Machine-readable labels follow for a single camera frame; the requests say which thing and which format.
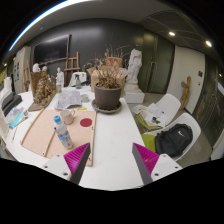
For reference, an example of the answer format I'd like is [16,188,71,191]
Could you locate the colourful books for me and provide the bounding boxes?
[4,106,29,129]

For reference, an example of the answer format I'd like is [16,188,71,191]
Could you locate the white drink bottle blue cap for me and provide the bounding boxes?
[53,115,74,150]

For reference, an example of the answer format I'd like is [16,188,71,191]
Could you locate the small white plaster figure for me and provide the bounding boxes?
[55,67,65,88]

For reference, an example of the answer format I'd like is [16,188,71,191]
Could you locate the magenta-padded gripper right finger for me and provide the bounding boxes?
[131,142,184,186]

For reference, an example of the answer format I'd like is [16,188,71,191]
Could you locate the dark wall screen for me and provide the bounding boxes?
[32,34,72,66]

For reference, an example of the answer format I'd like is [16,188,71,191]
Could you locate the green cushion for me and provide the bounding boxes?
[140,133,157,153]

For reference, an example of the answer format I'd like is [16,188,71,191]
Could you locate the printed paper sheet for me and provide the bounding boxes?
[54,89,83,111]

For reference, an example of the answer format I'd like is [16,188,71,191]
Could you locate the black backpack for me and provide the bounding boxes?
[154,123,194,158]

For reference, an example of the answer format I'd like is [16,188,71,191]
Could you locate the dried plant in grey pot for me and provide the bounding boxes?
[87,46,131,111]

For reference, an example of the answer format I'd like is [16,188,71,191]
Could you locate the grey spray bottle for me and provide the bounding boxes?
[74,73,83,90]

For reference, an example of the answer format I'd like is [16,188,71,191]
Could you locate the cardboard box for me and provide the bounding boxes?
[87,65,126,93]

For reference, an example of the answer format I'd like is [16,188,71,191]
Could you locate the large white plaster statue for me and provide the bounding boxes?
[123,48,146,104]

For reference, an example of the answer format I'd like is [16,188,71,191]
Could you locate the wooden easel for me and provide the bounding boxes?
[63,51,82,86]

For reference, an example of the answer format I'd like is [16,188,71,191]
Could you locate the long ceiling light strip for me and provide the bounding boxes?
[8,0,84,51]

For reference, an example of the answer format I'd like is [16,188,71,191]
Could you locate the flat round red coaster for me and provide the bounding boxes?
[79,117,93,128]

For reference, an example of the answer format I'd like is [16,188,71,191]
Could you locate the stack of papers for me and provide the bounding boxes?
[134,103,166,129]

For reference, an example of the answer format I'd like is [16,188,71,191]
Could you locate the grey plant saucer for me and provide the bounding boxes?
[91,99,123,115]

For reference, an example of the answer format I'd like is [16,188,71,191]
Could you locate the black case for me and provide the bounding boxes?
[1,91,23,118]

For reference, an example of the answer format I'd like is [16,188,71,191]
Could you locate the white ceramic mug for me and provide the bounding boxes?
[59,108,76,126]

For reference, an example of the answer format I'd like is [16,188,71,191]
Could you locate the beige wooden drawing board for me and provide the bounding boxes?
[20,108,98,167]

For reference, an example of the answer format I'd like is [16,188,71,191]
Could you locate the wooden figure statue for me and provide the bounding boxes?
[179,75,193,111]

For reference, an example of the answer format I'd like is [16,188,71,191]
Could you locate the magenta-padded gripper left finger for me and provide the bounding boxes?
[41,142,92,185]

